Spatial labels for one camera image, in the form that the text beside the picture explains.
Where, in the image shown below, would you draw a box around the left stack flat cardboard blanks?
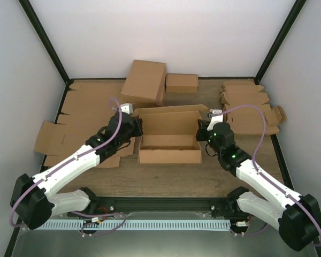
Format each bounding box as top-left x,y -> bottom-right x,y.
34,81 -> 124,167

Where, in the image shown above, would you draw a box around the black frame post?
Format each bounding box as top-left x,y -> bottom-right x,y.
18,0 -> 70,84
254,0 -> 307,84

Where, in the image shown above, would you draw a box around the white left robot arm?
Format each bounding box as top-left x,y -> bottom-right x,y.
10,112 -> 143,230

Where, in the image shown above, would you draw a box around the large cardboard box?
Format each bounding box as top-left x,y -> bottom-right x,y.
121,59 -> 167,107
133,104 -> 209,164

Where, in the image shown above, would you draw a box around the white slotted cable duct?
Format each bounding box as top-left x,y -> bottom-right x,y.
39,220 -> 231,231

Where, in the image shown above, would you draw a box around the right black frame post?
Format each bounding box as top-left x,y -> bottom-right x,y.
254,0 -> 307,84

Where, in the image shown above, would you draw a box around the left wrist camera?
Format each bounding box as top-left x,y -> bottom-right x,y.
120,103 -> 133,115

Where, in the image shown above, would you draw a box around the black frame base rail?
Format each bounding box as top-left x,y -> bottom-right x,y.
66,196 -> 257,219

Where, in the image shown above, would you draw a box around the right stack flat cardboard blanks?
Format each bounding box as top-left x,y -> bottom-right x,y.
220,80 -> 286,135

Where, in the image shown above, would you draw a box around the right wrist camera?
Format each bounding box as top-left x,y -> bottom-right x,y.
207,109 -> 224,131

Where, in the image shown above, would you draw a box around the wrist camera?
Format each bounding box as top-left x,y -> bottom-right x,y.
120,103 -> 133,115
207,109 -> 224,131

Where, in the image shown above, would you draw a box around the stack flat cardboard blanks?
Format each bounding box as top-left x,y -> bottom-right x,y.
34,81 -> 124,167
220,80 -> 286,135

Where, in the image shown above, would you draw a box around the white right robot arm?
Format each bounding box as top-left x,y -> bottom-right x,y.
196,119 -> 321,251

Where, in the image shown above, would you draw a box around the large folded cardboard box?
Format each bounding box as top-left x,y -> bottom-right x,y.
121,59 -> 167,107

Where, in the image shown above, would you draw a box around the left black frame post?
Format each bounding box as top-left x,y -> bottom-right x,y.
18,0 -> 70,84

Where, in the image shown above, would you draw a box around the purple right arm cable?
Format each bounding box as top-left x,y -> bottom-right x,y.
216,104 -> 321,247

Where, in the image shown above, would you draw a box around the small folded cardboard box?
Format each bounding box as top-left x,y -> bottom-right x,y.
165,73 -> 198,93

